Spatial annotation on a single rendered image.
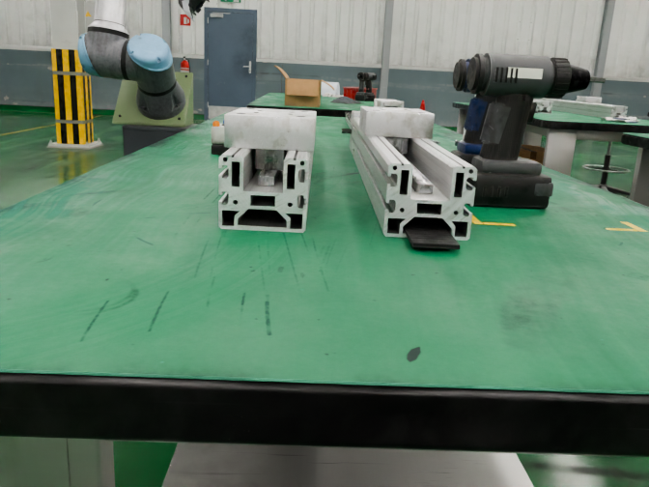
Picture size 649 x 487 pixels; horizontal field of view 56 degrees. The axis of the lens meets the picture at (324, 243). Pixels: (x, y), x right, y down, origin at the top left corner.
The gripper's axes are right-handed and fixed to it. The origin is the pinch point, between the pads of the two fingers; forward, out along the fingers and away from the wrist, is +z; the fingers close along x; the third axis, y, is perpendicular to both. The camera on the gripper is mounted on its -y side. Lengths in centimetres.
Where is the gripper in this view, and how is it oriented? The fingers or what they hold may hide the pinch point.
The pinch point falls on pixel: (207, 1)
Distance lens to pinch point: 222.4
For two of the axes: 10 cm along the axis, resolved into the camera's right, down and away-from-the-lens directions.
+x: -6.7, 7.3, -1.2
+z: 6.7, 5.3, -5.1
